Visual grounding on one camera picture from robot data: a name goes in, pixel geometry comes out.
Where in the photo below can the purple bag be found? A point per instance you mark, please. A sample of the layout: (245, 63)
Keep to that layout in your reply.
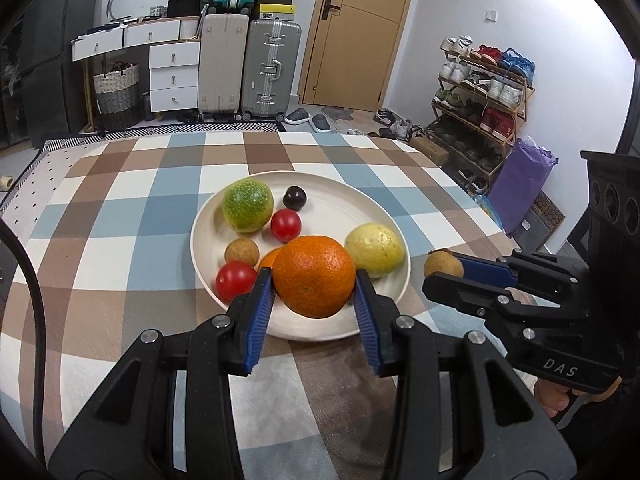
(520, 185)

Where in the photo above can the dark grey fridge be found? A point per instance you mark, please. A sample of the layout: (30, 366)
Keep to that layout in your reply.
(50, 35)

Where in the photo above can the blue bag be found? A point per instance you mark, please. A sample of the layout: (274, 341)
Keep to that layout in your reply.
(490, 210)

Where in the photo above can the yellow and black shoe box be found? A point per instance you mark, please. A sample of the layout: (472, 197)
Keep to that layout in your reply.
(275, 12)

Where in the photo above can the cardboard box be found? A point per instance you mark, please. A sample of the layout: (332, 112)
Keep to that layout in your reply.
(430, 150)

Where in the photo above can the cream round plate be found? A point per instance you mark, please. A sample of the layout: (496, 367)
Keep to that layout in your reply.
(330, 200)

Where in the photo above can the white desk with drawers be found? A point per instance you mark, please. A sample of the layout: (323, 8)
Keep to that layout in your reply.
(172, 77)

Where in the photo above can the beige suitcase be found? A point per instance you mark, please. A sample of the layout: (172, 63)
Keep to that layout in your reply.
(222, 60)

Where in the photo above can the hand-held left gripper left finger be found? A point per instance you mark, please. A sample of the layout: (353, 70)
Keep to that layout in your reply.
(260, 320)

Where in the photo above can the wooden door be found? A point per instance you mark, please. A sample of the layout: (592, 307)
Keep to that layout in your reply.
(360, 50)

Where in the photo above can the checkered tablecloth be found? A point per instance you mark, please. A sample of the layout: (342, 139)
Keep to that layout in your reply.
(150, 220)

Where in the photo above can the red tomato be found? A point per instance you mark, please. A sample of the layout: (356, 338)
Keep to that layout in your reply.
(235, 280)
(286, 225)

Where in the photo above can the person's right hand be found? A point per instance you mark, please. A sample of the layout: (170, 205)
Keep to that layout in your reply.
(550, 400)

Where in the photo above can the silver suitcase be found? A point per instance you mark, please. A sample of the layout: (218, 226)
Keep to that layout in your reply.
(270, 70)

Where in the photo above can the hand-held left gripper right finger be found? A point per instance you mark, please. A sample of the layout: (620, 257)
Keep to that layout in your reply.
(367, 320)

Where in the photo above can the pile of shoes on floor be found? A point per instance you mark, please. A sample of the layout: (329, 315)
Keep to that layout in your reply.
(397, 125)

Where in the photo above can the rows of shoes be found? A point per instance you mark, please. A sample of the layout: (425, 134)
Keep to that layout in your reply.
(495, 90)

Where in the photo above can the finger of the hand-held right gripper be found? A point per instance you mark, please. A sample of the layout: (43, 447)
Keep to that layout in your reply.
(487, 271)
(460, 295)

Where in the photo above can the dark purple plum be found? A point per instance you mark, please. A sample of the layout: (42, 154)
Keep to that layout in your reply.
(295, 197)

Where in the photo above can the grey slipper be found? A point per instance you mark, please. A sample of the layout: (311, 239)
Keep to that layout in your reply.
(296, 116)
(321, 122)

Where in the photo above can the wooden shoe rack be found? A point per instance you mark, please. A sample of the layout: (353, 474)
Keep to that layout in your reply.
(520, 100)

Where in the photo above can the green citrus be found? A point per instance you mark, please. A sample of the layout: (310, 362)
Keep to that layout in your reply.
(247, 205)

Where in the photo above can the orange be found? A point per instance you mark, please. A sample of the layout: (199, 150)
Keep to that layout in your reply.
(270, 259)
(315, 275)

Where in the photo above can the brown longan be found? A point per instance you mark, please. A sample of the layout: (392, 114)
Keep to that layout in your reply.
(241, 252)
(442, 262)

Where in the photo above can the white slatted basket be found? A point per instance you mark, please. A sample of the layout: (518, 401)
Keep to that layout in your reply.
(157, 11)

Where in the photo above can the woven wicker basket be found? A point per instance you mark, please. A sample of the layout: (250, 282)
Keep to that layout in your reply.
(117, 95)

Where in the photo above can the yellow-green citrus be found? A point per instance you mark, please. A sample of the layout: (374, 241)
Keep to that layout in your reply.
(375, 250)

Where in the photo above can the brown doormat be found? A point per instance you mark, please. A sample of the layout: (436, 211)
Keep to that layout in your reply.
(542, 220)

